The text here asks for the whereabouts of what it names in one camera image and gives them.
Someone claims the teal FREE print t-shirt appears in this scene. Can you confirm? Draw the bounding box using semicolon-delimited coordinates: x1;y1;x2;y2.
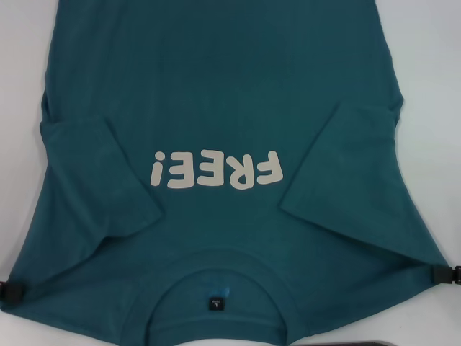
0;0;455;346

